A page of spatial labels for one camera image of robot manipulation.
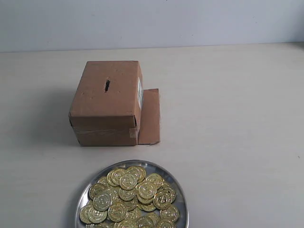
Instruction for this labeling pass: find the gold coin lower centre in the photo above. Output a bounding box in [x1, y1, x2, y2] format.
[108, 203, 127, 222]

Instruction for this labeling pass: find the gold coin centre right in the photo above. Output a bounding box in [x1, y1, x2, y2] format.
[138, 181, 157, 199]

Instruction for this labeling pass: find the gold coin right ornate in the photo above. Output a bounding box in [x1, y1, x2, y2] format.
[153, 192, 171, 210]

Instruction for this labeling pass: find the round silver metal plate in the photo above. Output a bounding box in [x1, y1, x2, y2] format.
[70, 160, 189, 228]

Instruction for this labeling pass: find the gold coin top of pile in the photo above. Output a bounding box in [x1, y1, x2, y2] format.
[119, 173, 137, 190]

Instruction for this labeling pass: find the brown cardboard box with slot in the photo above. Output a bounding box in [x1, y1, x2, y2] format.
[69, 61, 161, 147]

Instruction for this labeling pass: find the gold coin lower right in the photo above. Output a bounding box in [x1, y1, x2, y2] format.
[160, 204, 180, 222]

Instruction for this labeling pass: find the gold coin top back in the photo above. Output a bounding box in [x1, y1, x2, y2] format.
[126, 166, 146, 183]

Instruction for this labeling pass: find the gold coin lower left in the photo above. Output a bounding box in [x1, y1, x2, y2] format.
[88, 207, 107, 224]

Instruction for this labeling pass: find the gold coin left silver-toned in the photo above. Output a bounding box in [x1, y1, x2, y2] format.
[93, 192, 112, 211]

